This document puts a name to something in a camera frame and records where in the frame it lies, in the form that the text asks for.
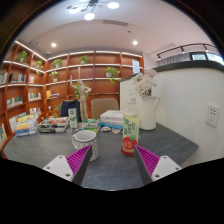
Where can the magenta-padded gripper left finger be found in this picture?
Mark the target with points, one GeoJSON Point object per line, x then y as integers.
{"type": "Point", "coordinates": [58, 165]}

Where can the dark blue chair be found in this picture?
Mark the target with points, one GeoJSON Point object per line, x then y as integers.
{"type": "Point", "coordinates": [68, 108]}

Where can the grey curtain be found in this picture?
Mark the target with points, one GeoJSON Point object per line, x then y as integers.
{"type": "Point", "coordinates": [175, 60]}

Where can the multi-bulb ceiling lamp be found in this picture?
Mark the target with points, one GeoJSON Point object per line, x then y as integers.
{"type": "Point", "coordinates": [90, 8]}

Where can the ceiling air vent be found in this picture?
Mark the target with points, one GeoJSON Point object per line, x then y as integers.
{"type": "Point", "coordinates": [115, 22]}

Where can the wooden shelf unit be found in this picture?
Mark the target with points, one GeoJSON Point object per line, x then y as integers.
{"type": "Point", "coordinates": [96, 71]}

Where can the yellow drink bottle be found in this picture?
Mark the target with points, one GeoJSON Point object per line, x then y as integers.
{"type": "Point", "coordinates": [130, 130]}

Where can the pink flower bouquet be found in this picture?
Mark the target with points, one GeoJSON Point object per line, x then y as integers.
{"type": "Point", "coordinates": [144, 83]}

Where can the white wall socket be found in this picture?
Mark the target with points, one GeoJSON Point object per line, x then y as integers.
{"type": "Point", "coordinates": [212, 115]}

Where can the recessed ceiling light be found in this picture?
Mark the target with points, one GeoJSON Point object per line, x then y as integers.
{"type": "Point", "coordinates": [135, 42]}
{"type": "Point", "coordinates": [53, 44]}

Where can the tan chair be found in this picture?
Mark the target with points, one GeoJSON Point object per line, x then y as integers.
{"type": "Point", "coordinates": [104, 105]}

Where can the black ceiling track rail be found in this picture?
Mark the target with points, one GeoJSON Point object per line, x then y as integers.
{"type": "Point", "coordinates": [186, 46]}

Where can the wooden artist mannequin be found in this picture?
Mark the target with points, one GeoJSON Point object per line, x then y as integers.
{"type": "Point", "coordinates": [81, 96]}

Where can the tall green white carton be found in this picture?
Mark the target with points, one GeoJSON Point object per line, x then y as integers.
{"type": "Point", "coordinates": [73, 118]}

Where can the window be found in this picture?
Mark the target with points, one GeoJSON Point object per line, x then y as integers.
{"type": "Point", "coordinates": [208, 57]}

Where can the colourful book stack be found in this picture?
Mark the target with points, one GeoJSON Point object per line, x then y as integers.
{"type": "Point", "coordinates": [26, 126]}

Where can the dark book stack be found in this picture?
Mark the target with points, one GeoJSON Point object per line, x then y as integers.
{"type": "Point", "coordinates": [53, 125]}

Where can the white pitcher vase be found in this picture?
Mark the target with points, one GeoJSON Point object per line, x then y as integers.
{"type": "Point", "coordinates": [148, 115]}

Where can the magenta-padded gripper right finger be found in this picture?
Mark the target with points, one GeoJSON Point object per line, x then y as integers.
{"type": "Point", "coordinates": [165, 166]}

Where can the white mug, grey triangle pattern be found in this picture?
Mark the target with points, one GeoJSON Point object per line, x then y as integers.
{"type": "Point", "coordinates": [83, 141]}

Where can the green white carton box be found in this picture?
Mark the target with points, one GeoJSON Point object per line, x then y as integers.
{"type": "Point", "coordinates": [90, 126]}

